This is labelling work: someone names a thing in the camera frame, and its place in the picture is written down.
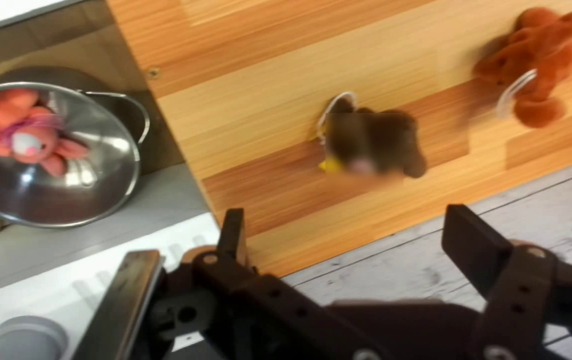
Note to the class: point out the stainless steel pot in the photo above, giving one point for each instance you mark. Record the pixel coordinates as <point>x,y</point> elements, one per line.
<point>92,193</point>

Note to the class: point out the orange plush toy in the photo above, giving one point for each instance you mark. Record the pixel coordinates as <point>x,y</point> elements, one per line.
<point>533,53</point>

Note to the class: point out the grey wood plank backdrop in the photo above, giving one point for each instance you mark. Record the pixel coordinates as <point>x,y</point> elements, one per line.
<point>393,267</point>

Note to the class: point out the pink plush toy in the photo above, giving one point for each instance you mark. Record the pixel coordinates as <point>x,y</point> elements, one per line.
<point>17,127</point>

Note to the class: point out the dark brown plush toy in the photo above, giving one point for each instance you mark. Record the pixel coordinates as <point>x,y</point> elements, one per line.
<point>383,141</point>

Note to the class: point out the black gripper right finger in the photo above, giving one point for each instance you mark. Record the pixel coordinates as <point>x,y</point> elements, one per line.
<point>476,248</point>

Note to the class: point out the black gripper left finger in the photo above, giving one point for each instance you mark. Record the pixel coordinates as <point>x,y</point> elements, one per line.
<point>231,232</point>

